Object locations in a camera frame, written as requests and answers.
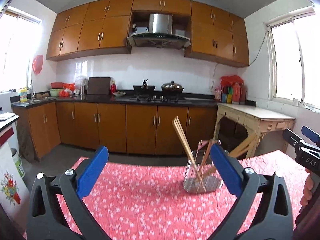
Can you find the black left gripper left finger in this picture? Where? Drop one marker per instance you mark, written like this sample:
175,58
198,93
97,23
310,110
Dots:
45,217

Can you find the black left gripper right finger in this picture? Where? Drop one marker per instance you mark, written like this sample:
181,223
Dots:
273,218

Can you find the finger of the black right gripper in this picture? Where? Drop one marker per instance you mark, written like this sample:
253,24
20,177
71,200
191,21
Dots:
310,134
294,140

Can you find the wooden chopstick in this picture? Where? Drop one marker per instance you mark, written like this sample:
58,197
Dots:
181,135
243,146
206,154

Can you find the lower wooden kitchen cabinets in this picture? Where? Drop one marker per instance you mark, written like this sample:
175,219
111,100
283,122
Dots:
122,128

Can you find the person's right hand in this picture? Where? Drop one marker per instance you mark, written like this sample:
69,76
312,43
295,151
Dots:
307,190

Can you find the white floral appliance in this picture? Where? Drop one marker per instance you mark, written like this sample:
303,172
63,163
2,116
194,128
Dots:
14,193

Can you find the cream wooden side table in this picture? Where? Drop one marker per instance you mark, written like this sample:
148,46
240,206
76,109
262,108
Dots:
254,119

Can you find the green white bucket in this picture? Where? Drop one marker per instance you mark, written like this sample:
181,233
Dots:
18,162

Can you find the bottles on side table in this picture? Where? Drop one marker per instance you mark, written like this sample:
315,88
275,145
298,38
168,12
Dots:
235,94

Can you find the red plastic bag on table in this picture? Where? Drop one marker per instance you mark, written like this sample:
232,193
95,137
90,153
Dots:
229,81

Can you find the right window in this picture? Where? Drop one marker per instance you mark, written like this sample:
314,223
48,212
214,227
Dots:
293,52

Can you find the window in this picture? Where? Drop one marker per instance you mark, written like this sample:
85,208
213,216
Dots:
293,52
21,35

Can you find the yellow detergent bottle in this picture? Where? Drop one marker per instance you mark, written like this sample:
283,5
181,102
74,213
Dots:
23,94

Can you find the green bowl on counter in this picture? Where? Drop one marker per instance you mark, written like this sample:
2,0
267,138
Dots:
54,92

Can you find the lidded dark cooking pot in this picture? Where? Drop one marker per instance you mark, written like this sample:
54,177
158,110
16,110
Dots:
172,88

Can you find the red basin on counter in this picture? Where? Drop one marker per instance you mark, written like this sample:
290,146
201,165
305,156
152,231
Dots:
57,85

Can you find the dark wooden cutting board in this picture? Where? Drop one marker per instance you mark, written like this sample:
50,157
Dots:
98,85

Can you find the red bottle on counter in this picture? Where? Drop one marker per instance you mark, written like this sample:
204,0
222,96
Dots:
113,87

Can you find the gas stove top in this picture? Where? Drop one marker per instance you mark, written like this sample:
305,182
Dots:
157,98

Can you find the black wok on stove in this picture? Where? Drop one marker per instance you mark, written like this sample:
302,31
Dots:
144,88

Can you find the steel range hood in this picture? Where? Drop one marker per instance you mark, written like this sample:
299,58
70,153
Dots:
159,30

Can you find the left window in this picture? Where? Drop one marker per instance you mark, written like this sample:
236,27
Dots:
21,35

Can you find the wire metal utensil holder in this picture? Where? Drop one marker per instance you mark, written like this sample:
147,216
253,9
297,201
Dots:
209,176

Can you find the red bag on wall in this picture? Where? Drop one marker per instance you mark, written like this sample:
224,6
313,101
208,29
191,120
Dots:
37,64

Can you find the upper wooden wall cabinets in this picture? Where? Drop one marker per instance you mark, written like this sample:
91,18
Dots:
102,27

